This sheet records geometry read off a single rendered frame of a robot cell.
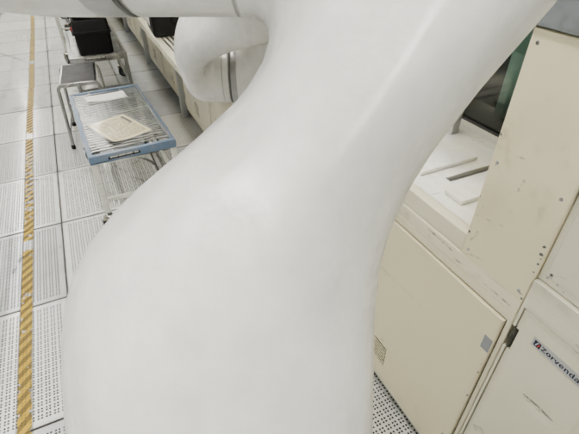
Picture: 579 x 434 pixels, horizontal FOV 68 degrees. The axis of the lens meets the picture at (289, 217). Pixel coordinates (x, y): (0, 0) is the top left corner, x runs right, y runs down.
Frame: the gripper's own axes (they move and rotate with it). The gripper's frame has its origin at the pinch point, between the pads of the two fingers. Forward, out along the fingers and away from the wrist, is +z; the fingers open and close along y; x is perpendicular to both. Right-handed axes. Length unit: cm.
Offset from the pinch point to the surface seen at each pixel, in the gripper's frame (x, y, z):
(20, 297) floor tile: 75, -118, 101
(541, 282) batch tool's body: -2, 50, 14
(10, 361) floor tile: 42, -105, 101
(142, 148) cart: 131, -69, 56
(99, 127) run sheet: 151, -97, 55
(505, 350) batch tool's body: -2, 49, 35
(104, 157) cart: 123, -85, 56
